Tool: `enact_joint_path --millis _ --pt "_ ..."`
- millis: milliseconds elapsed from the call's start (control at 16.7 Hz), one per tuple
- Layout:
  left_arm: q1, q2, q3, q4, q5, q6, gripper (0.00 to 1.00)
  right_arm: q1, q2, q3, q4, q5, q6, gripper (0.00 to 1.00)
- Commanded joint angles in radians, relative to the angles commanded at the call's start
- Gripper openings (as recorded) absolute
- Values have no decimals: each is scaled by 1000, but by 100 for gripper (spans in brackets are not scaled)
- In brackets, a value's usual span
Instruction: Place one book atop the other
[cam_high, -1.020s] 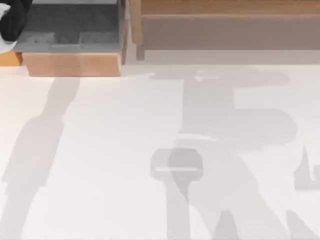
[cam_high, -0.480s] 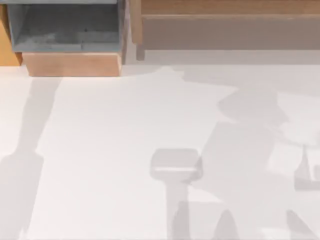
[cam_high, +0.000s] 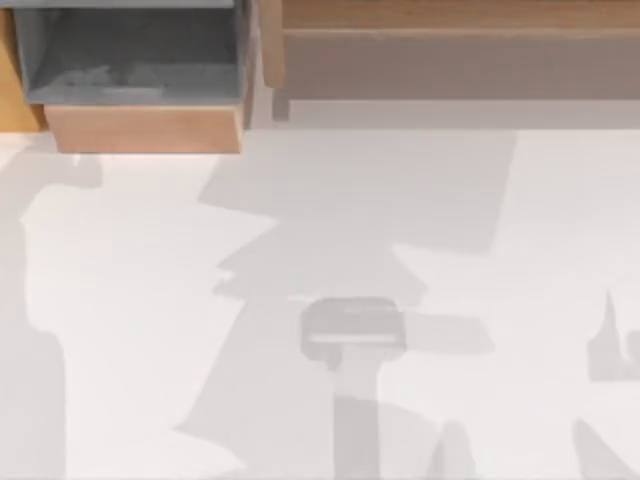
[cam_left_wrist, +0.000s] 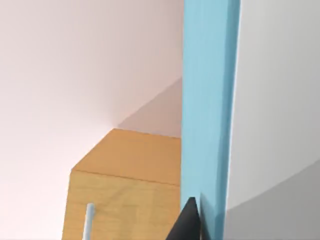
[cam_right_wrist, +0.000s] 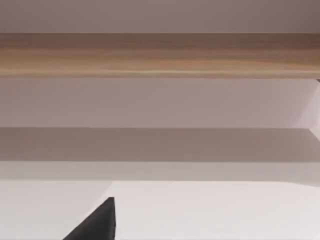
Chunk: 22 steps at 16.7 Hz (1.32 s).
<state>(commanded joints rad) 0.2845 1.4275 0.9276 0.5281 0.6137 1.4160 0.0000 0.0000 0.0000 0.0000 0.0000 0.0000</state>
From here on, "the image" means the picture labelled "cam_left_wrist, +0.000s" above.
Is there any wooden cupboard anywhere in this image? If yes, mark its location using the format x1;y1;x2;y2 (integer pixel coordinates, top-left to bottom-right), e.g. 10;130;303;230
61;127;182;240

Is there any long metal handle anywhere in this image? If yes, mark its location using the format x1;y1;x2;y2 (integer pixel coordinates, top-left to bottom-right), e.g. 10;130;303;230
83;202;96;240

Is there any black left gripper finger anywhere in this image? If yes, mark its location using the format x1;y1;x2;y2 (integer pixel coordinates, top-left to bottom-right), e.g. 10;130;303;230
165;196;202;240

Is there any light blue board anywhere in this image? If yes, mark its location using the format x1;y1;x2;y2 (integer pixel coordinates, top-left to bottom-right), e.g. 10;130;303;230
178;0;242;240

